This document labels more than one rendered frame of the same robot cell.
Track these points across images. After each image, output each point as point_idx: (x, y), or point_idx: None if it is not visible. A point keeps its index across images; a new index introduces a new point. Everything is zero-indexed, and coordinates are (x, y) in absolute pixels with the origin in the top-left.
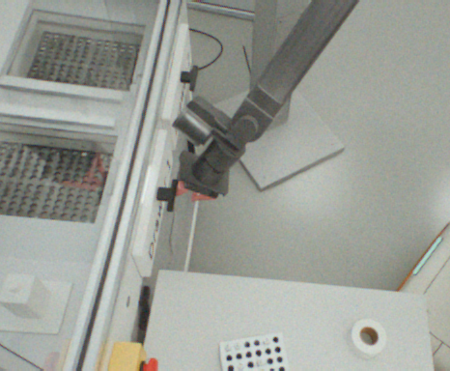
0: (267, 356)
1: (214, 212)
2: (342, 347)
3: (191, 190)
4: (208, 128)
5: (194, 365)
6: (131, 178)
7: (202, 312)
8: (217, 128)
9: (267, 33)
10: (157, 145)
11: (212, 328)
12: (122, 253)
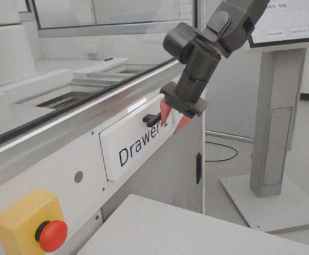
0: None
1: None
2: None
3: (170, 105)
4: (189, 39)
5: None
6: (124, 84)
7: (153, 235)
8: (197, 40)
9: (264, 119)
10: (158, 95)
11: (158, 254)
12: (83, 108)
